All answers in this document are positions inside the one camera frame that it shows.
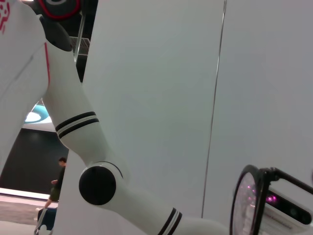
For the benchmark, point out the black glasses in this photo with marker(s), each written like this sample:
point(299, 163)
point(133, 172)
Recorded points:
point(261, 208)

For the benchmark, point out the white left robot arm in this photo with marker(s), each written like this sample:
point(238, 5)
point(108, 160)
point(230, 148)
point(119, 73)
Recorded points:
point(78, 142)

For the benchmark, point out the person in dark shirt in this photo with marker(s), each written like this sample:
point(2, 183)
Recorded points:
point(60, 178)

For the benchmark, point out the round ceiling light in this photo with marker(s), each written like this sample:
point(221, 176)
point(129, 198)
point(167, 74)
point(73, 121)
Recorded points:
point(36, 116)

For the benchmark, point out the dark blue bag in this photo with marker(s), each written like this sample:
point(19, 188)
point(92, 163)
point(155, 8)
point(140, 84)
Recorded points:
point(47, 220)

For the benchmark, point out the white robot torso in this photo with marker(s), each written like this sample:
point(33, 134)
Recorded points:
point(19, 49)

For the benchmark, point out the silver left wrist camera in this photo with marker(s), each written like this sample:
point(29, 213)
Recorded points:
point(288, 208)

